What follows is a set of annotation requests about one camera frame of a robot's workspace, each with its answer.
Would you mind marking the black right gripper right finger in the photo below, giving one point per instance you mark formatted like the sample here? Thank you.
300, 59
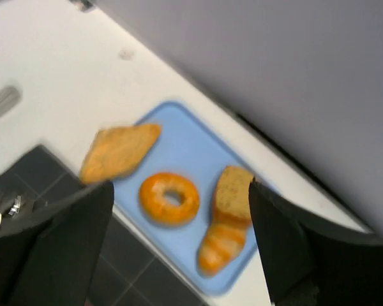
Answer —
308, 260

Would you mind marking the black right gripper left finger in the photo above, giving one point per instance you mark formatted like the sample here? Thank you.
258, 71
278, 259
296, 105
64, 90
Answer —
49, 257

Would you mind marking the brown bread slice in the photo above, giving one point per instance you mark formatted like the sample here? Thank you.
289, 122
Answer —
231, 196

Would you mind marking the flat toasted bread slice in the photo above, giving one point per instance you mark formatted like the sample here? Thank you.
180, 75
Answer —
118, 151

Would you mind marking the dark checked placemat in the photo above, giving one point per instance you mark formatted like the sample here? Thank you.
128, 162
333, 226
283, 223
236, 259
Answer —
127, 272

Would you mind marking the orange striped croissant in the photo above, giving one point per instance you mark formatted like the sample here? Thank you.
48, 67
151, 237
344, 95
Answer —
222, 243

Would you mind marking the orange glazed bagel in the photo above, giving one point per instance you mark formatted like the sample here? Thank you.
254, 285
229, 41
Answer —
169, 199

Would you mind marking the light blue plastic tray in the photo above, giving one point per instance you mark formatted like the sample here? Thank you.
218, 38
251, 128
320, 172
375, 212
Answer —
189, 148

